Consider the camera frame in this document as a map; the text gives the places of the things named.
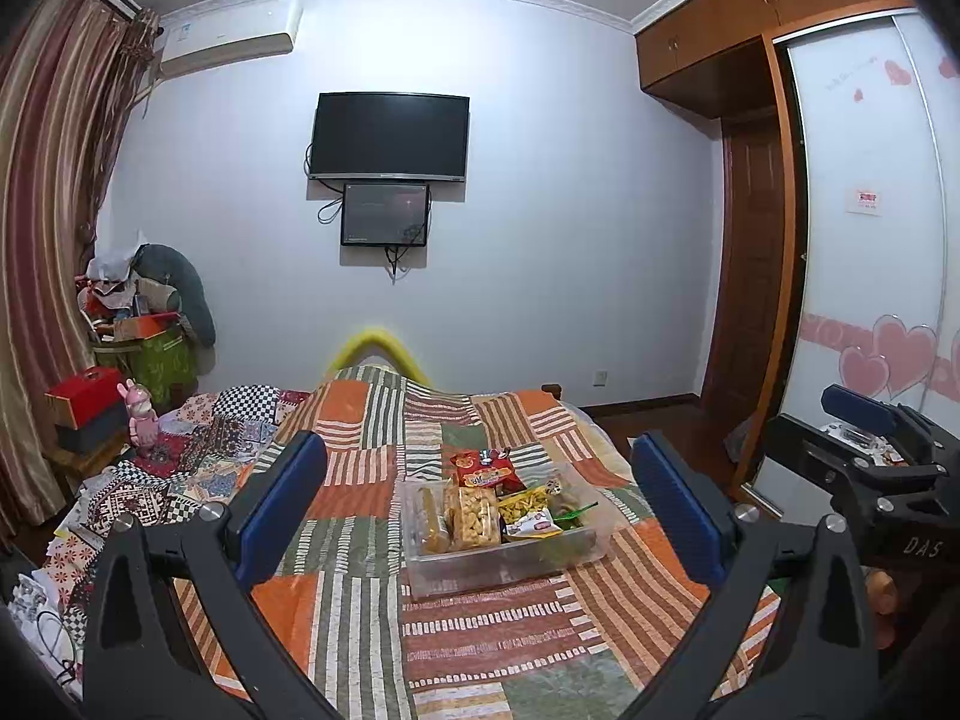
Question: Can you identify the person's right hand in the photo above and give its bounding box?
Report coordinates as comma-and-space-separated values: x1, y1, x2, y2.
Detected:
862, 568, 902, 650

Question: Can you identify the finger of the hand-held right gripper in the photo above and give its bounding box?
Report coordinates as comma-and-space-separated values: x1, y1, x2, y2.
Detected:
765, 414, 950, 511
820, 384, 957, 466

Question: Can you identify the black wall television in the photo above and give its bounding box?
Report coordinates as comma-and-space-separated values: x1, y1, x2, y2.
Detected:
310, 92, 471, 185

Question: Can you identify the green candy packet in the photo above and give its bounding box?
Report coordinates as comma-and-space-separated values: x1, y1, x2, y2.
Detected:
551, 506, 601, 535

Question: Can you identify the wooden door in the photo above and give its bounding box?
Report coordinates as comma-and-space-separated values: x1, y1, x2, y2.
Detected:
701, 116, 790, 422

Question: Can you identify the orange green striped patchwork quilt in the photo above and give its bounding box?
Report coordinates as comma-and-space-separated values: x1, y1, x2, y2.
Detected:
169, 364, 785, 720

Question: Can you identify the clear bag of brown pastries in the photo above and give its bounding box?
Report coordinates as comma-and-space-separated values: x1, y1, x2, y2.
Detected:
546, 474, 601, 511

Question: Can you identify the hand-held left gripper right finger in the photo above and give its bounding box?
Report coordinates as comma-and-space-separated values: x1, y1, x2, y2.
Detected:
615, 431, 878, 720

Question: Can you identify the pile of clutter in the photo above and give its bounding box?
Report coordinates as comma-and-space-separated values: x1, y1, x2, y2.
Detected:
77, 244, 185, 350

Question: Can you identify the striped curtain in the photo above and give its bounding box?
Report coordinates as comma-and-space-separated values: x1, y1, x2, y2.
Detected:
0, 0, 162, 541

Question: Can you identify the small wall monitor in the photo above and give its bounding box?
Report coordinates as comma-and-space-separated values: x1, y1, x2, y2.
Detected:
341, 181, 432, 248

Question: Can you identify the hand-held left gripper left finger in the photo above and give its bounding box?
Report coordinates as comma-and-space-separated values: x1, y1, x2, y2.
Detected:
82, 430, 342, 720

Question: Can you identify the yellow curved foam object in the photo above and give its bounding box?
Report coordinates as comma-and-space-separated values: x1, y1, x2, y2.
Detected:
326, 326, 436, 385

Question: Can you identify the black television cable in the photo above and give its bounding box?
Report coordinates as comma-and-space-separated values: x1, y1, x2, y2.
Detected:
303, 141, 344, 226

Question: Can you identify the pink rabbit toy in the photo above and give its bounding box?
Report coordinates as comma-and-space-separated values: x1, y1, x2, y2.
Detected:
116, 379, 162, 452

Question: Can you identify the long tube of biscuits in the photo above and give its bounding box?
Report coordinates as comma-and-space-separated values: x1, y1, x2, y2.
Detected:
418, 486, 455, 556

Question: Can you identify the red box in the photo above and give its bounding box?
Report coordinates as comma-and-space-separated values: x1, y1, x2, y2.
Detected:
45, 367, 128, 430

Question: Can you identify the clear plastic storage container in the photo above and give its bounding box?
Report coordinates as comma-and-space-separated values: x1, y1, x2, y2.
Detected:
397, 465, 610, 601

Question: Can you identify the white air conditioner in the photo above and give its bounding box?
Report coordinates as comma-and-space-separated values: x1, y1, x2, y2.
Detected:
156, 0, 305, 80

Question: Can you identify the dark box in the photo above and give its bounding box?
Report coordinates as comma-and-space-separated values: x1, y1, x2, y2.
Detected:
56, 409, 133, 457

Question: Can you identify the yellow snack bag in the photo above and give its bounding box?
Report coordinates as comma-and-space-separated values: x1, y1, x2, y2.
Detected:
496, 486, 563, 542

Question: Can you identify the clear pack of round crackers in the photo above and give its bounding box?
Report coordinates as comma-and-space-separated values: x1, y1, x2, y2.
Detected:
442, 486, 502, 552

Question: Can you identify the red snack bag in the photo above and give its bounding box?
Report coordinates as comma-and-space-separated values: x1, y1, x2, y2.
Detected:
450, 448, 527, 493

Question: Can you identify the wardrobe with heart sliding door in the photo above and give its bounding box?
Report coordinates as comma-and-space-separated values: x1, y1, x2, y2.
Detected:
634, 0, 960, 522

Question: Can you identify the checkered printed cloth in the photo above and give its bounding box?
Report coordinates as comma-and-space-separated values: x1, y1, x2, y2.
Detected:
15, 384, 316, 691

